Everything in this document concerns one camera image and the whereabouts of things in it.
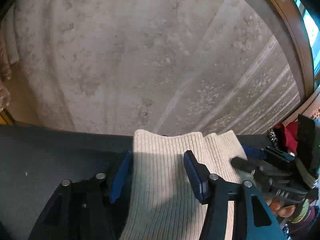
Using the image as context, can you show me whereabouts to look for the person's right hand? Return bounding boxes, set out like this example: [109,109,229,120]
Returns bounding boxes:
[267,198,298,218]

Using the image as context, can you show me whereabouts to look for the dark speckled cloth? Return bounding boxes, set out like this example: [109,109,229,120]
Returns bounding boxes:
[267,128,278,149]

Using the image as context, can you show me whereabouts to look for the red cloth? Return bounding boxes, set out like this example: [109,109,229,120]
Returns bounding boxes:
[274,121,298,154]

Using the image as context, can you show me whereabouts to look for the brown patterned curtain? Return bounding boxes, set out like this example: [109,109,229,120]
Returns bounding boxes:
[0,40,12,112]

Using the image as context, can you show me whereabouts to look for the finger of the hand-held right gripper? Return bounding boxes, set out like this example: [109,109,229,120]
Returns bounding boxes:
[230,157,269,174]
[242,145,267,160]

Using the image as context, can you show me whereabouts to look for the dark patterned cloth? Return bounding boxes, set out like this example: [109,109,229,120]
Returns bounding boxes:
[281,202,320,240]

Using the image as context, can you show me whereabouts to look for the wooden ledge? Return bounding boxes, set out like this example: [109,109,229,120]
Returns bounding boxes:
[0,110,14,125]

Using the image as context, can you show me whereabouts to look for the wooden window frame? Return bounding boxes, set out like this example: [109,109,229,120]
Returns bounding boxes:
[250,0,316,99]

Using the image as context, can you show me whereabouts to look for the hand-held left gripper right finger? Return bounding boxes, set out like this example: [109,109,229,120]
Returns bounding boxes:
[183,150,287,240]

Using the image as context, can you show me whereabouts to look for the window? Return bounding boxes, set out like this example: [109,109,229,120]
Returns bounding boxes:
[285,0,320,85]

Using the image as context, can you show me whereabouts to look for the beige knit sweater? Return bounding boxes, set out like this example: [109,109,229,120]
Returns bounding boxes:
[119,129,248,240]

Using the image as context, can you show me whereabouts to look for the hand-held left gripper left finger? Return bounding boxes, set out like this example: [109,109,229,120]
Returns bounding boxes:
[27,151,133,240]

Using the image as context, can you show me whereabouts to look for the grey sheer curtain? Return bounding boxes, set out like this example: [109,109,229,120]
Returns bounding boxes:
[0,0,308,137]

